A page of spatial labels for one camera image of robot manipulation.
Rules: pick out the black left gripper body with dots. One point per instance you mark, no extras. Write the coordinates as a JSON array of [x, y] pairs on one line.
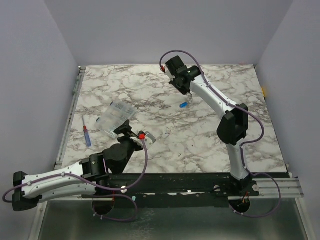
[[125, 140]]

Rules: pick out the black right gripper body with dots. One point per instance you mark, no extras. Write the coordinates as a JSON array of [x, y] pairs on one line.
[[184, 89]]

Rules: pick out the blue key tag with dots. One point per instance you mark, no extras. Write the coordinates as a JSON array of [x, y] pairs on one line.
[[183, 105]]

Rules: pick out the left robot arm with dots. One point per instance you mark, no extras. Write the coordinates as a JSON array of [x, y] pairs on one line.
[[89, 175]]

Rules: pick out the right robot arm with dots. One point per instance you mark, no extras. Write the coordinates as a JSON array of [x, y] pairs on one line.
[[234, 123]]

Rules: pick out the clear plastic screw box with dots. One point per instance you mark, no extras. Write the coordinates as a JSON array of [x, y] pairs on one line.
[[114, 116]]

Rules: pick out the blue red screwdriver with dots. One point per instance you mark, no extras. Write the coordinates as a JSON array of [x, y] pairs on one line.
[[86, 133]]

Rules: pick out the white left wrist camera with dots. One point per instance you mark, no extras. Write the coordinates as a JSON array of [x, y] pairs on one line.
[[144, 139]]

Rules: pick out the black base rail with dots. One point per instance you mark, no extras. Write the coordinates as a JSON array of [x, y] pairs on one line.
[[181, 190]]

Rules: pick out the aluminium frame rail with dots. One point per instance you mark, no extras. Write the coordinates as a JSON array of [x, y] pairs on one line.
[[289, 188]]

